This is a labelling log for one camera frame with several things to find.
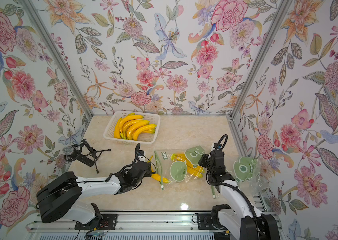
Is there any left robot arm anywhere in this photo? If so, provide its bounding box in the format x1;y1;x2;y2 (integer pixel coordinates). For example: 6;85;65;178
36;161;156;226

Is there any aluminium front rail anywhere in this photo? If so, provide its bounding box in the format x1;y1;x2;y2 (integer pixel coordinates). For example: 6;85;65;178
25;211;209;234

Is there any black microphone on tripod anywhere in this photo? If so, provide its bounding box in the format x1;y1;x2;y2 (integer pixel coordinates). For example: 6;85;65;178
62;139;111;174

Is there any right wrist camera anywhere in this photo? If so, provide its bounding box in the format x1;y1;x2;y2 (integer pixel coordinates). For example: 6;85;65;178
211;143;222;152

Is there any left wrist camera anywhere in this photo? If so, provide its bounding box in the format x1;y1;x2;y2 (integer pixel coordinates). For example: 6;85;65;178
137;151;146;162

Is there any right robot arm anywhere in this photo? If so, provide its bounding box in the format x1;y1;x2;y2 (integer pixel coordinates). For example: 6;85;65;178
198;149;280;240

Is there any zip-top bag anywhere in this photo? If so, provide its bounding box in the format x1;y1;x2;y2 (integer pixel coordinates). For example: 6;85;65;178
153;146;206;190
234;157;269;195
211;186;217;199

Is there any white plastic basket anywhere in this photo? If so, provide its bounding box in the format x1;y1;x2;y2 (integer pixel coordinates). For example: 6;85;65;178
103;111;161;145

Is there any yellow banana bunch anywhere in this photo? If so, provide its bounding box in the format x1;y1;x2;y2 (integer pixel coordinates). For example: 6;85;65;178
121;118;155;140

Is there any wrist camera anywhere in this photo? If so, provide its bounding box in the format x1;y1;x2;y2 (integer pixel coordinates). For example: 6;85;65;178
137;151;146;162
211;143;222;152

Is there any single yellow banana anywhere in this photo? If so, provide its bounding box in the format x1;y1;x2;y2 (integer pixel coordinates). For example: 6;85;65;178
151;160;170;184
118;115;144;132
114;118;122;139
133;124;157;141
126;120;150;140

